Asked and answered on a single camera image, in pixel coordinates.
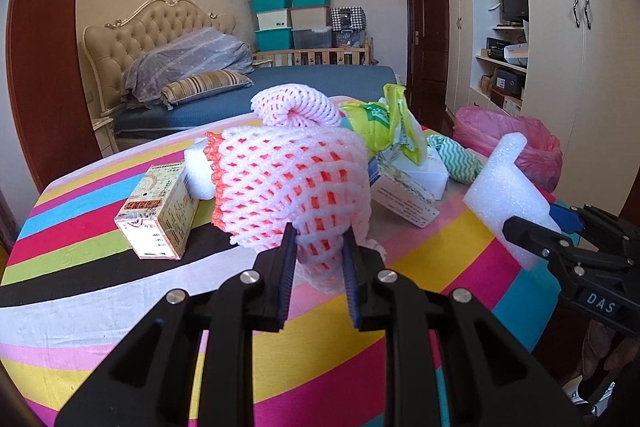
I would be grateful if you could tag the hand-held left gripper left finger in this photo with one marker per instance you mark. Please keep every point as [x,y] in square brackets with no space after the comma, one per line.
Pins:
[286,282]

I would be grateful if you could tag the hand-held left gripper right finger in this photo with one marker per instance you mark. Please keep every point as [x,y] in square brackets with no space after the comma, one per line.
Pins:
[352,282]

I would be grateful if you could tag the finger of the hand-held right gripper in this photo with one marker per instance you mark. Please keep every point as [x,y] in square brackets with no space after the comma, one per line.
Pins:
[530,234]
[567,217]

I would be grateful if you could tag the white angled foam piece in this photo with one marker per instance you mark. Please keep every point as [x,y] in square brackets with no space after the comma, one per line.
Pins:
[505,197]

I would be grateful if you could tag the large pink foam fruit net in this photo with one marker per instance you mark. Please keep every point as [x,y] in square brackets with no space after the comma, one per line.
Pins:
[295,187]

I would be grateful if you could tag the pink lined trash bin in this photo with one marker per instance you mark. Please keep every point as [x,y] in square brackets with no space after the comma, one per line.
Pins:
[520,132]

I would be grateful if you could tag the person's right hand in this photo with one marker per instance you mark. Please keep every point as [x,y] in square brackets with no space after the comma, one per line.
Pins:
[607,352]

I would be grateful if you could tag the white printed carton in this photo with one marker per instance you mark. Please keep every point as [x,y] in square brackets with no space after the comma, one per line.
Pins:
[405,197]

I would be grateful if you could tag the teal zigzag packet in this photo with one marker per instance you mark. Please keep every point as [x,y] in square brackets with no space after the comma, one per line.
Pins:
[457,157]

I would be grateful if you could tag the plain white box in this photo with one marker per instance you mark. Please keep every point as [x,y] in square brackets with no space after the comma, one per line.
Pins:
[430,172]

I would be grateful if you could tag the cardboard boxes on shelf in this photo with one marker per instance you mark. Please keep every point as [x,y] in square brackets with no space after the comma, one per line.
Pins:
[507,103]

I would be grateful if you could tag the beige printed medicine box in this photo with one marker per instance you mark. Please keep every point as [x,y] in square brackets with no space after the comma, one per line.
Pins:
[157,212]

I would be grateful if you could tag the white built-in wardrobe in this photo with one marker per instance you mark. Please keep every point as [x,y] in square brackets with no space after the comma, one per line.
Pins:
[565,57]

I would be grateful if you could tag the green yellow plastic bag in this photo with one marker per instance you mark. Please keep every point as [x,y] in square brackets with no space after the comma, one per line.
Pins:
[380,122]

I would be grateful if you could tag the rolled white foam net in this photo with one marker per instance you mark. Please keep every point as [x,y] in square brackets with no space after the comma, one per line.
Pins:
[295,104]

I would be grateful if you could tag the blue bed mattress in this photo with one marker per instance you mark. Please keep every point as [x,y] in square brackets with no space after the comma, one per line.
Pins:
[310,87]

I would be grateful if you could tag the colourful striped tablecloth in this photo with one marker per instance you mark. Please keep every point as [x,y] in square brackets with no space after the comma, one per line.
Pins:
[75,307]

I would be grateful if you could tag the striped pillow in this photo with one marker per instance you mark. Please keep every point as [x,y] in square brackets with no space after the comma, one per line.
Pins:
[205,84]

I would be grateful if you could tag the dark wooden door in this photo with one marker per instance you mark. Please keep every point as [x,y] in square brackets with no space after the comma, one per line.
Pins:
[425,37]

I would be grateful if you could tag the cream nightstand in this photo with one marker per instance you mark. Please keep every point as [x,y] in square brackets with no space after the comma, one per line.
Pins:
[104,137]

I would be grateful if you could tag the grey blue quilt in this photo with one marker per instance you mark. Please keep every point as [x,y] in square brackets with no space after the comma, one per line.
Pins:
[195,57]

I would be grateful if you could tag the dark storage bag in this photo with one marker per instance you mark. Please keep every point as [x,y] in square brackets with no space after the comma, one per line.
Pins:
[349,38]

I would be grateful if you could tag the checkered bag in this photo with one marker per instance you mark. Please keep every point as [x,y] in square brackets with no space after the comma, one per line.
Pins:
[347,17]

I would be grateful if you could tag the stack of plastic storage boxes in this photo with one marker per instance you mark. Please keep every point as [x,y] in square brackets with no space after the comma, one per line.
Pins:
[292,17]

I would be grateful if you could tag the beige tufted headboard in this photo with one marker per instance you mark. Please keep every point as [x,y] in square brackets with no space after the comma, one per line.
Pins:
[145,27]

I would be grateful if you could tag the reddish wooden panel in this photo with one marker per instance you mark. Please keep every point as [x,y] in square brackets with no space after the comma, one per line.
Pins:
[45,57]

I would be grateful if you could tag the wooden crib rail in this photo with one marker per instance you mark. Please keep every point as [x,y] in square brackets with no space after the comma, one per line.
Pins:
[320,55]

